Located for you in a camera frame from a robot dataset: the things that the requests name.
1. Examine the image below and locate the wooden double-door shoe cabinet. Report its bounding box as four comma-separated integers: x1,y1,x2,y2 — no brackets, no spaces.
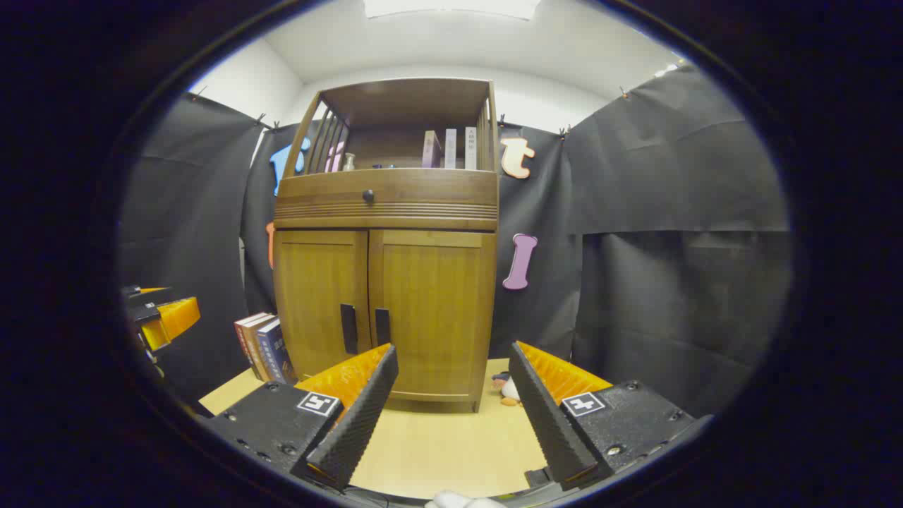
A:
272,78,500,413

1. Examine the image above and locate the black backdrop cloth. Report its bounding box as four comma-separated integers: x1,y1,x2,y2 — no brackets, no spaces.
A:
120,63,794,417

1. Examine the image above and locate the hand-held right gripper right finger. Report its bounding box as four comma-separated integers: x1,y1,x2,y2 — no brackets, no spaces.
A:
508,341,713,492

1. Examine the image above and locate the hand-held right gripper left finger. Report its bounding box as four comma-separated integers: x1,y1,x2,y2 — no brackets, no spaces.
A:
201,344,400,492

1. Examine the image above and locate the brown book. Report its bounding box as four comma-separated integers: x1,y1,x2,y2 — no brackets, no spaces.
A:
243,315,279,382

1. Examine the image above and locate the wooden shoe cabinet door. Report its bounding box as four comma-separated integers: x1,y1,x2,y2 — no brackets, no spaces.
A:
368,229,498,404
274,230,372,382

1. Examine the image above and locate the blue book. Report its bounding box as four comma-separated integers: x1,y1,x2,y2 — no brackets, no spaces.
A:
256,319,297,385

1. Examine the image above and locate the penguin plush toy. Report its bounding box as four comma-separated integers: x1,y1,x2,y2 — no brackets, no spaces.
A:
492,372,523,407

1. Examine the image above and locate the red-brown book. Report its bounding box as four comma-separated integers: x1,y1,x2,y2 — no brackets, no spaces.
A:
234,313,272,382

